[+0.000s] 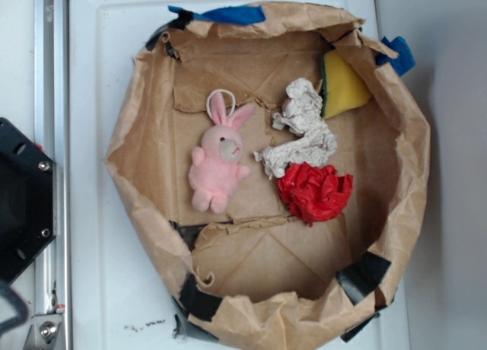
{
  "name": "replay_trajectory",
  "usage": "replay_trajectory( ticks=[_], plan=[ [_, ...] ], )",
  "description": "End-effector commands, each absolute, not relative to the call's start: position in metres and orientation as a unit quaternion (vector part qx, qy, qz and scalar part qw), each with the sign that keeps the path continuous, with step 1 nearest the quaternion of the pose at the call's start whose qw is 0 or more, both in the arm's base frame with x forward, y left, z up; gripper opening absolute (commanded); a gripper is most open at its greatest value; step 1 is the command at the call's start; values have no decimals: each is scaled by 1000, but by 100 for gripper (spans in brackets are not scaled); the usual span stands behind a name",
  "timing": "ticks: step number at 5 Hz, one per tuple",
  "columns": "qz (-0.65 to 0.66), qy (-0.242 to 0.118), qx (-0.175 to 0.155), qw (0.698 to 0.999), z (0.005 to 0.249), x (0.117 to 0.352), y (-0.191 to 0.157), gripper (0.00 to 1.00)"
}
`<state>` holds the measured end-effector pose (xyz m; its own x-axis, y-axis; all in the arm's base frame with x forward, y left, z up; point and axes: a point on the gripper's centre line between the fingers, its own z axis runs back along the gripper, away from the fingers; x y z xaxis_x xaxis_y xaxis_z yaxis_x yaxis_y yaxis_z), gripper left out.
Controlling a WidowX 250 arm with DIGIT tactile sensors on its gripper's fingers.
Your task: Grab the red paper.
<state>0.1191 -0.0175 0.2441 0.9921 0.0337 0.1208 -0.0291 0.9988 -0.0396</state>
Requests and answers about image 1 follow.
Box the red paper ball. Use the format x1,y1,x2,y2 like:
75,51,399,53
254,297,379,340
278,163,354,226

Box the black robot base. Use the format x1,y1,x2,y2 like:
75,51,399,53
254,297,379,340
0,118,55,284

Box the crumpled white paper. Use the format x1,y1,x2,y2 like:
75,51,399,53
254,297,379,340
254,78,338,179

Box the pink plush bunny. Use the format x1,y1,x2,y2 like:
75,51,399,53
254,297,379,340
189,89,255,214

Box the brown paper bag tray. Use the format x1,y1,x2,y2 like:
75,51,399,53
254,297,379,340
107,2,430,349

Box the yellow green sponge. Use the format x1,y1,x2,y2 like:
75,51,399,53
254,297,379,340
322,49,373,119

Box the white plastic board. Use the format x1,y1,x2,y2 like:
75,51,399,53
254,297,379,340
68,0,412,350

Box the aluminium frame rail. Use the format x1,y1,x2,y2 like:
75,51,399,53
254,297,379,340
32,0,73,349

